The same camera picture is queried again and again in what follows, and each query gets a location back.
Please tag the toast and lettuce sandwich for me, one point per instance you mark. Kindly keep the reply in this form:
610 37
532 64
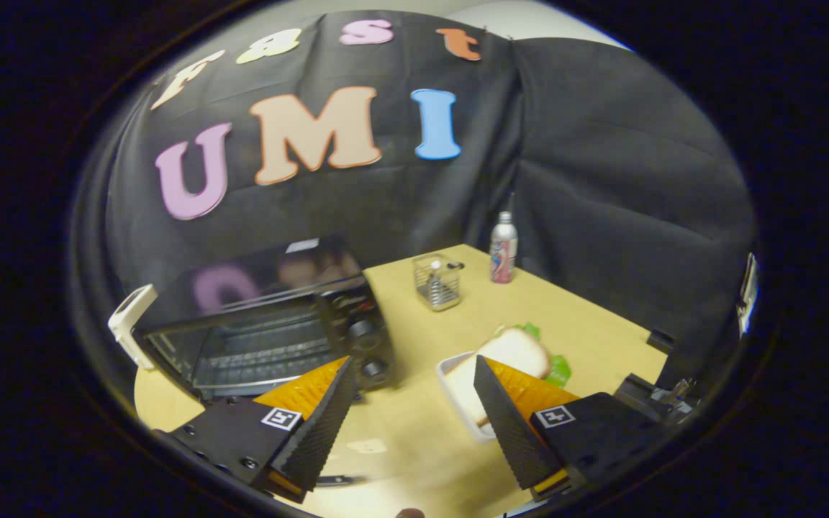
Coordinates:
515 352

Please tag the black metal table clamp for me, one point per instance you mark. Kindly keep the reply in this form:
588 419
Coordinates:
652 396

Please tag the white bread toaster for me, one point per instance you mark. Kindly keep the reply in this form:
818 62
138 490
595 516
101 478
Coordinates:
130 324

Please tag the white rectangular plate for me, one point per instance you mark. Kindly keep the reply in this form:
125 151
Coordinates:
450 392

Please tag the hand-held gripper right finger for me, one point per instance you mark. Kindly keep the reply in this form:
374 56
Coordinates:
508 424

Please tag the black backdrop cloth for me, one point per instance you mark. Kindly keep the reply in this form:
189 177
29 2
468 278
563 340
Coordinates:
601 180

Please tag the black toaster oven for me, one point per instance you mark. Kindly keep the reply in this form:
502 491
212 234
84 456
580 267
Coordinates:
256 288

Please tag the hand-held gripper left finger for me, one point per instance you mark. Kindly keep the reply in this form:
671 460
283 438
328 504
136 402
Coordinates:
324 424

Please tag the silver bottle red label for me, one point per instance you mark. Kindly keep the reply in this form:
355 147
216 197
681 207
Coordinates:
503 252

